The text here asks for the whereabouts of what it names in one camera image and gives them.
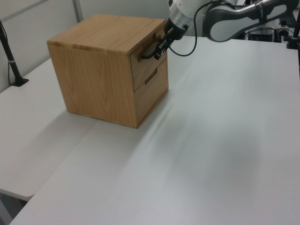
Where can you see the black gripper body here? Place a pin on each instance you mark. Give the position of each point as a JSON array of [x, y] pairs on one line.
[[173, 31]]

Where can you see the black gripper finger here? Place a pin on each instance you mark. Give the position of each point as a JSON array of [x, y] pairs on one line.
[[159, 50], [169, 44]]

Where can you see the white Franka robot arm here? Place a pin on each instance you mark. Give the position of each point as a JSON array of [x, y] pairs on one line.
[[225, 30]]

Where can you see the wooden drawer with slot grip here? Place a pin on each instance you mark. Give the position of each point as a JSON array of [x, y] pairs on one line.
[[150, 100]]

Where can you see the wooden two-drawer cabinet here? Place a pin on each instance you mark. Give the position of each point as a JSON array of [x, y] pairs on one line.
[[93, 77]]

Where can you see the dark electronics box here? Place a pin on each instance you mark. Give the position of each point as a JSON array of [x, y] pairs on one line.
[[262, 35]]

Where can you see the grey partition frame post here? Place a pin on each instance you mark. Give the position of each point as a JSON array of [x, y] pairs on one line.
[[77, 10]]

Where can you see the black camera stand pole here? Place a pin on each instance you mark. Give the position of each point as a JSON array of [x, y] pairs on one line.
[[11, 63]]

